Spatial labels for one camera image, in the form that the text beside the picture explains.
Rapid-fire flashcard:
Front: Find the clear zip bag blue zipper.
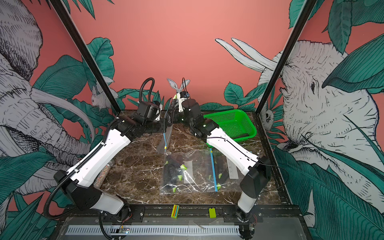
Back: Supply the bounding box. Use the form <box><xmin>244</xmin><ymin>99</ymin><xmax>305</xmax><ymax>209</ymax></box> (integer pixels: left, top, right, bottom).
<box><xmin>212</xmin><ymin>149</ymin><xmax>244</xmax><ymax>192</ymax></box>

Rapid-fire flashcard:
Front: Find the dark purple eggplant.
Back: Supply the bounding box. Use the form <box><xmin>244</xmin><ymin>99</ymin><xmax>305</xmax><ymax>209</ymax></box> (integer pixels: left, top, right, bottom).
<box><xmin>214</xmin><ymin>162</ymin><xmax>229</xmax><ymax>190</ymax></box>

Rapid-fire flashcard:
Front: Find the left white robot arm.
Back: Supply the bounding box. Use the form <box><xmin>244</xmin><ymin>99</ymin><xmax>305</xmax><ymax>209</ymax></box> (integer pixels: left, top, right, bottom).
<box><xmin>44</xmin><ymin>101</ymin><xmax>166</xmax><ymax>216</ymax></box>

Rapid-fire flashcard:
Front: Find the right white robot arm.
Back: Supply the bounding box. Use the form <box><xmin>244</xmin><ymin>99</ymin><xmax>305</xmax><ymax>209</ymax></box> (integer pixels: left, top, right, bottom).
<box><xmin>170</xmin><ymin>99</ymin><xmax>272</xmax><ymax>215</ymax></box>

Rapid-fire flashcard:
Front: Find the green plastic basket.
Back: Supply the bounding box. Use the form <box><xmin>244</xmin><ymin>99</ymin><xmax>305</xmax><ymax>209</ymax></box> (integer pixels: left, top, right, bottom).
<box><xmin>204</xmin><ymin>110</ymin><xmax>257</xmax><ymax>143</ymax></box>

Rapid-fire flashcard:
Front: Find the green small block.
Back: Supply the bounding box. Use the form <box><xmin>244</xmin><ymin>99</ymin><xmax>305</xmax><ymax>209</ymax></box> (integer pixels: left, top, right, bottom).
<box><xmin>209</xmin><ymin>208</ymin><xmax>217</xmax><ymax>219</ymax></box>

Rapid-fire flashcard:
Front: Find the striped colour block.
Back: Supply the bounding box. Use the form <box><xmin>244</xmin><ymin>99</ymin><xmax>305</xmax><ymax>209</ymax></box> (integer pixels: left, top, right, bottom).
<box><xmin>171</xmin><ymin>205</ymin><xmax>180</xmax><ymax>219</ymax></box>

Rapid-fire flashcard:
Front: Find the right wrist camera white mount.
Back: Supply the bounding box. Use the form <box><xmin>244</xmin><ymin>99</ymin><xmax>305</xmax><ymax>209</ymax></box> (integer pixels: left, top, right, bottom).
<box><xmin>176</xmin><ymin>91</ymin><xmax>190</xmax><ymax>113</ymax></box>

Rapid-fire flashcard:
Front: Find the left black frame post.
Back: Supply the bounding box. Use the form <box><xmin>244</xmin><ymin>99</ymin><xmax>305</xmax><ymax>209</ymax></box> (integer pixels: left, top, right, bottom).
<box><xmin>50</xmin><ymin>0</ymin><xmax>121</xmax><ymax>115</ymax></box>

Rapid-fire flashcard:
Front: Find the black frame post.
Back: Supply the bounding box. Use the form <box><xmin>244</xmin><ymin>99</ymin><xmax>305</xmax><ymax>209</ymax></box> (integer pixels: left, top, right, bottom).
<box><xmin>255</xmin><ymin>0</ymin><xmax>317</xmax><ymax>116</ymax></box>
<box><xmin>50</xmin><ymin>0</ymin><xmax>121</xmax><ymax>115</ymax></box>

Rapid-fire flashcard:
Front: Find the left black corrugated cable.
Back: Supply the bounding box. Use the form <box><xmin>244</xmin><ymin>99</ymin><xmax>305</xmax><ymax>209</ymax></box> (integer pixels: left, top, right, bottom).
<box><xmin>43</xmin><ymin>77</ymin><xmax>156</xmax><ymax>220</ymax></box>

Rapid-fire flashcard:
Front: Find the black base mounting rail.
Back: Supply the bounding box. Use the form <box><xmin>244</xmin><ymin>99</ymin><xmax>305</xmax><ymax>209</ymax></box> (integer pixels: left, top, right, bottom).
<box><xmin>59</xmin><ymin>203</ymin><xmax>304</xmax><ymax>224</ymax></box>

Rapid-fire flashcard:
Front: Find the white perforated rail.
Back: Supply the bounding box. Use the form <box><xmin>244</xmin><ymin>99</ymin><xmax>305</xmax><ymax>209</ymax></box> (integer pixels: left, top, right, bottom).
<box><xmin>65</xmin><ymin>225</ymin><xmax>240</xmax><ymax>236</ymax></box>

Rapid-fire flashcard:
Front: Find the right black frame post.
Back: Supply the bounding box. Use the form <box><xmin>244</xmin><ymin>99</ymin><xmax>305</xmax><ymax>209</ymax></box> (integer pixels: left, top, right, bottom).
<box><xmin>255</xmin><ymin>0</ymin><xmax>317</xmax><ymax>116</ymax></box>

